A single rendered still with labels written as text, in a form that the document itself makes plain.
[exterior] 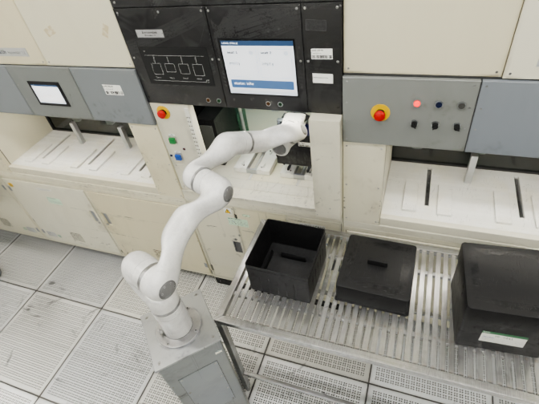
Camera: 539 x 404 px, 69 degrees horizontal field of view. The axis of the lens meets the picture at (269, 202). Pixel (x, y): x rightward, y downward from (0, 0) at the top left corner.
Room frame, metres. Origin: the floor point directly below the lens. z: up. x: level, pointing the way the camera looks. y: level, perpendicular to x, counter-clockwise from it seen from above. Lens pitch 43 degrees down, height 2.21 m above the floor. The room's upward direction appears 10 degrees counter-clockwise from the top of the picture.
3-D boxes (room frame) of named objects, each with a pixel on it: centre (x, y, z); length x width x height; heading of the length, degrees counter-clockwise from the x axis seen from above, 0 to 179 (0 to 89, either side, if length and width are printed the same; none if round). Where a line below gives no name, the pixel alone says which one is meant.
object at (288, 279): (1.08, -0.03, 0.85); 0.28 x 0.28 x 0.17; 62
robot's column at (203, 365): (0.90, 0.47, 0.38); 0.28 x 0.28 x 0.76; 19
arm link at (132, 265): (0.92, 0.49, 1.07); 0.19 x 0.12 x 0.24; 43
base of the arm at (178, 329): (0.90, 0.47, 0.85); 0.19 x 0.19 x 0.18
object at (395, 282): (0.96, -0.39, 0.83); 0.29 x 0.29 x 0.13; 63
